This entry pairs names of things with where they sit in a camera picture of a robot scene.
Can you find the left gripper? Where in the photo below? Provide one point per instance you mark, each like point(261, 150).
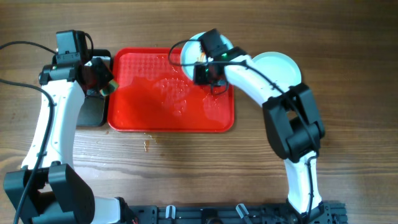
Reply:
point(106, 76)

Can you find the light blue plate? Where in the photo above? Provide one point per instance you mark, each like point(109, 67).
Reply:
point(191, 53)
point(279, 67)

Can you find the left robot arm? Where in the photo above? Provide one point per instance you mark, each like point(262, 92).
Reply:
point(47, 189)

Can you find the light blue plate top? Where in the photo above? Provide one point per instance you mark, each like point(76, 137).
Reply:
point(191, 53)

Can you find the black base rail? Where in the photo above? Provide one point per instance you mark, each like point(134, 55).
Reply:
point(325, 213)

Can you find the black rectangular tray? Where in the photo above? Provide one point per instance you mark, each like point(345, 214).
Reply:
point(93, 112)

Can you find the green yellow sponge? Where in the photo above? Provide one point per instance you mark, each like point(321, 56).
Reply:
point(111, 87)

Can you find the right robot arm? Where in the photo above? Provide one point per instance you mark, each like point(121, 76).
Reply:
point(293, 124)

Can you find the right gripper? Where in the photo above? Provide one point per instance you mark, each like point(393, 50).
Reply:
point(199, 78)

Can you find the light blue plate bottom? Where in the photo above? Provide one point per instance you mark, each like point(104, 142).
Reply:
point(279, 67)

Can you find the red plastic tray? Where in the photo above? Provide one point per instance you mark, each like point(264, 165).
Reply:
point(155, 96)

